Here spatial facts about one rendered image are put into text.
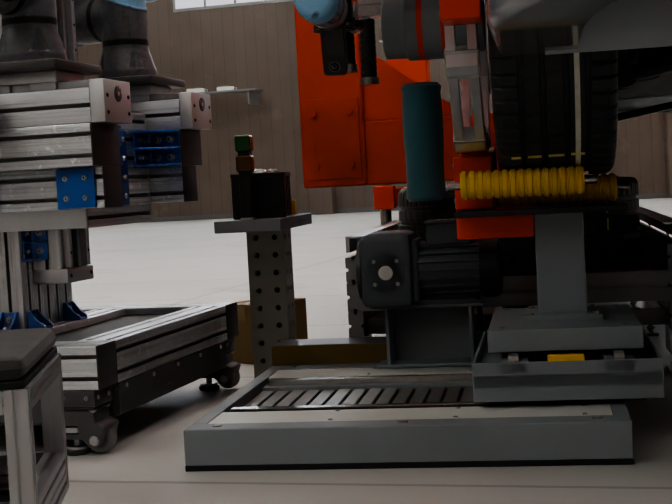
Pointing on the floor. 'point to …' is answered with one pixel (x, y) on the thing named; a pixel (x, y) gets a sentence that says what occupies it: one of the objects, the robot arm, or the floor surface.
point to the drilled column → (270, 293)
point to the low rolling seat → (15, 400)
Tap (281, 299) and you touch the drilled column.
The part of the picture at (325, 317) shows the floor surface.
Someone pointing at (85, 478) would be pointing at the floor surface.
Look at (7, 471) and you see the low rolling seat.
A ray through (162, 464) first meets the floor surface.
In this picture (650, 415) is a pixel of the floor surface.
